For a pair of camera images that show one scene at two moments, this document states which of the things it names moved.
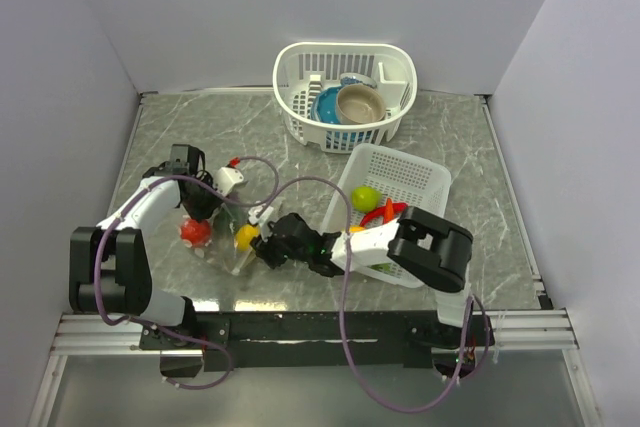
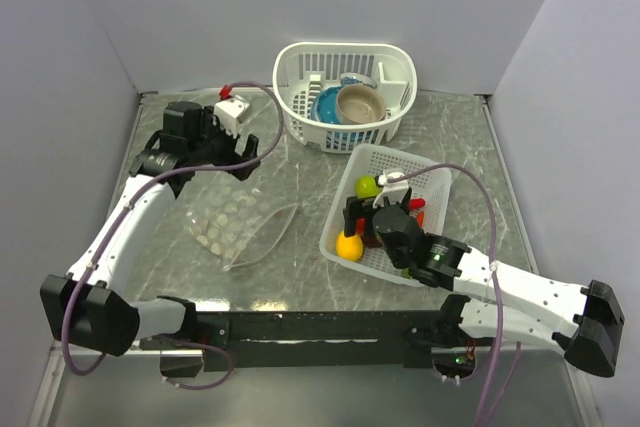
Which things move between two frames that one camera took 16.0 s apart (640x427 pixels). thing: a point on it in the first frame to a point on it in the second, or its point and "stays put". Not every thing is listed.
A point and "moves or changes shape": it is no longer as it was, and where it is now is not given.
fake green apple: (365, 198) moves or changes shape
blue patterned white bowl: (357, 79) stays put
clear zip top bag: (221, 249) moves or changes shape
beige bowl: (359, 104) stays put
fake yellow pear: (244, 235) moves or changes shape
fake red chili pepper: (398, 208) moves or changes shape
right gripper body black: (275, 252) to (357, 208)
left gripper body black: (202, 202) to (215, 144)
